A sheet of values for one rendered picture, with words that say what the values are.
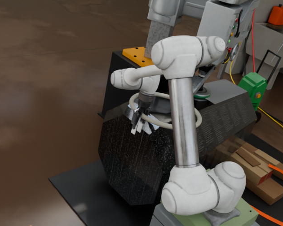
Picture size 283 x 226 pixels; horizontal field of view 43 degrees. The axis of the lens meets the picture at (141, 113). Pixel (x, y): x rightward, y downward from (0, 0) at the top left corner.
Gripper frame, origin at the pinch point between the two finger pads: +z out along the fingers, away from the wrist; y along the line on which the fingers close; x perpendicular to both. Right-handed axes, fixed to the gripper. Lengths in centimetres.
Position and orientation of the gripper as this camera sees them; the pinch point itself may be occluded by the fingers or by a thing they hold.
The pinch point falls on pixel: (136, 128)
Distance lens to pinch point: 223.5
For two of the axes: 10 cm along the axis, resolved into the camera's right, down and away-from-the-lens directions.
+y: 6.7, -1.8, 7.2
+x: -7.0, -4.7, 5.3
